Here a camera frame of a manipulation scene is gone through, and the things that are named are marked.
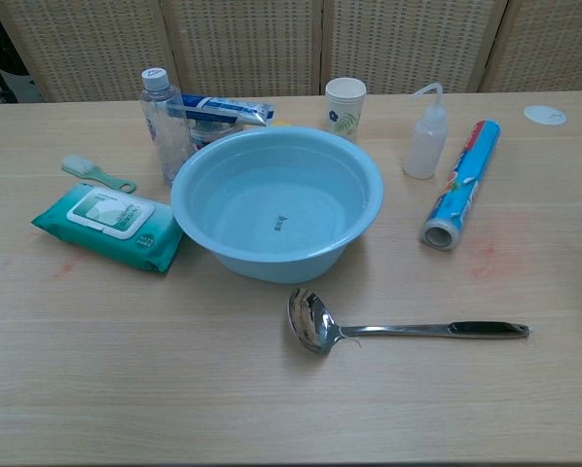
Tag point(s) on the light blue plastic basin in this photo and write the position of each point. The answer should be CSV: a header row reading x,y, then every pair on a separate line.
x,y
271,270

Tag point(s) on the yellow razor package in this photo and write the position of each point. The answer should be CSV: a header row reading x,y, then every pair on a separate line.
x,y
281,124

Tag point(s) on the clear round jar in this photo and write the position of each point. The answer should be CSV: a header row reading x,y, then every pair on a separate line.
x,y
208,133

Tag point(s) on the paper cup with floral print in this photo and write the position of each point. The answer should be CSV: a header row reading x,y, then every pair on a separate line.
x,y
344,112

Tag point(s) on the blue white toothpaste tube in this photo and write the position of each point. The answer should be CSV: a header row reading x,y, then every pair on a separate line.
x,y
223,108

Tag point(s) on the white squeeze wash bottle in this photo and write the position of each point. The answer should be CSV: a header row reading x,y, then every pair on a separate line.
x,y
425,146

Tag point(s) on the clear plastic bottle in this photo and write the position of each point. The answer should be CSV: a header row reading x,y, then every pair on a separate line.
x,y
162,126

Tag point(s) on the blue cling film roll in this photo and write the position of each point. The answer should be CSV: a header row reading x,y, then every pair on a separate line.
x,y
466,180

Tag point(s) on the green wet wipes pack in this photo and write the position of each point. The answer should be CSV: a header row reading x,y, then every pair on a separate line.
x,y
106,233

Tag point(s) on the woven folding screen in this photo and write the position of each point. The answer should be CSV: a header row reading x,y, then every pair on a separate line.
x,y
247,44

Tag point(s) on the green brush with white bristles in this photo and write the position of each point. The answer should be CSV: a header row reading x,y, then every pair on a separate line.
x,y
96,174

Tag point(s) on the white round grommet cover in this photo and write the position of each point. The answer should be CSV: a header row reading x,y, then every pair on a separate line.
x,y
544,116

